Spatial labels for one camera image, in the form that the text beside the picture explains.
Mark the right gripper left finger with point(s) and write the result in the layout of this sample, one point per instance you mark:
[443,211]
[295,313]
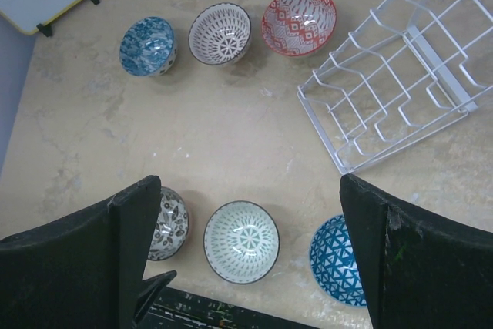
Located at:
[85,270]

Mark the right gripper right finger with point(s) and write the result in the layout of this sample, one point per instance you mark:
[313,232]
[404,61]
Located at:
[418,269]

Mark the black floral bowl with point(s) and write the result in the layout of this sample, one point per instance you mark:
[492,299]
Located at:
[172,226]

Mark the dark blue triangle bowl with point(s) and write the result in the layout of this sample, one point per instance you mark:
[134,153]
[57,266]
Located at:
[333,263]

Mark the white green-spoked bowl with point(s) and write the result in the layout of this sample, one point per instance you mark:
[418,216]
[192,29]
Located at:
[241,242]

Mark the light blue patterned bowl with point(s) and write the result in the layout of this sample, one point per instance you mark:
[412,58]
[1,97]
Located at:
[148,48]

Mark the white black-spoked bowl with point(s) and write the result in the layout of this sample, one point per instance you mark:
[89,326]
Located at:
[220,35]

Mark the red patterned bowl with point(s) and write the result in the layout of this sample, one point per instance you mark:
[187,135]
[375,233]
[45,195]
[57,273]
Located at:
[297,28]

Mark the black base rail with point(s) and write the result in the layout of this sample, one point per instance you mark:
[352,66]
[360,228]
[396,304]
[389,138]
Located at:
[179,309]

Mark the white wire dish rack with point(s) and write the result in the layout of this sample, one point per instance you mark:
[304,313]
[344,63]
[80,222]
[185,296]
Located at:
[411,69]

